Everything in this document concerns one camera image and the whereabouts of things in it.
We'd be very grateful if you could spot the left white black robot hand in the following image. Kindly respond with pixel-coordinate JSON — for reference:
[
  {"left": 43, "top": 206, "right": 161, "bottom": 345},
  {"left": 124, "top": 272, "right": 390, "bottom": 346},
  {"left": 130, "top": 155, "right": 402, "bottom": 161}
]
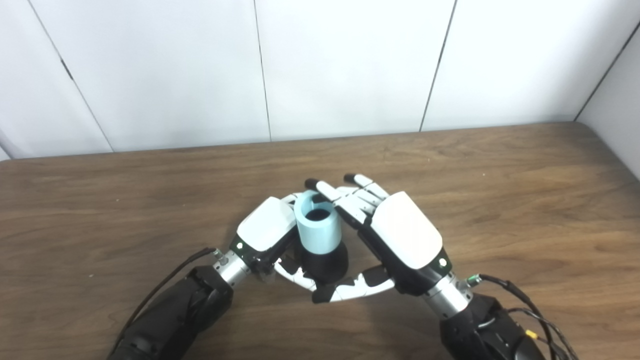
[{"left": 229, "top": 192, "right": 321, "bottom": 293}]

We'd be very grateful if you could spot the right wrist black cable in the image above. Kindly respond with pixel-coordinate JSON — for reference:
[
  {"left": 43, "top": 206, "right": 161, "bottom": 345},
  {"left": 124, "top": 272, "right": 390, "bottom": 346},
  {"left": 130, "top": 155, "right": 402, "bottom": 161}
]
[{"left": 460, "top": 273, "right": 581, "bottom": 360}]

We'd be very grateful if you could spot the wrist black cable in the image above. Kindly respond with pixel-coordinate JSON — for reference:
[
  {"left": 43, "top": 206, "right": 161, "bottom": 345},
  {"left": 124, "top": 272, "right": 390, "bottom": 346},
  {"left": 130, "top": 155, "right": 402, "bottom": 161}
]
[
  {"left": 460, "top": 273, "right": 581, "bottom": 360},
  {"left": 110, "top": 247, "right": 223, "bottom": 358}
]

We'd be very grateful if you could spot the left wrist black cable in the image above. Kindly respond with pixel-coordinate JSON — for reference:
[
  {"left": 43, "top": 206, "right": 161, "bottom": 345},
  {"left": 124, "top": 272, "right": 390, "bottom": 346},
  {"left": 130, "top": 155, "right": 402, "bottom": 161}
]
[{"left": 110, "top": 247, "right": 223, "bottom": 358}]

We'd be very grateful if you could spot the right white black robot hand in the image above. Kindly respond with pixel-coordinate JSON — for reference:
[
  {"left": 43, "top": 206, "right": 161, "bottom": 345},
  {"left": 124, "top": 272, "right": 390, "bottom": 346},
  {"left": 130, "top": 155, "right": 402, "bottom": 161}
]
[{"left": 305, "top": 173, "right": 453, "bottom": 304}]

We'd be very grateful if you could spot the black flared nozzle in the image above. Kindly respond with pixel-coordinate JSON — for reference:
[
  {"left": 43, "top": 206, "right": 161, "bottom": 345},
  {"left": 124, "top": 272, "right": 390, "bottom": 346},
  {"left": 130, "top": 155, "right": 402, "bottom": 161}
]
[{"left": 295, "top": 242, "right": 349, "bottom": 285}]

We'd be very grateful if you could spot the light-blue short hose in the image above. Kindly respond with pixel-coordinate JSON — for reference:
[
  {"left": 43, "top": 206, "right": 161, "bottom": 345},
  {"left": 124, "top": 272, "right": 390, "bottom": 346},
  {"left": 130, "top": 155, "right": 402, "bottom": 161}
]
[{"left": 293, "top": 190, "right": 343, "bottom": 255}]

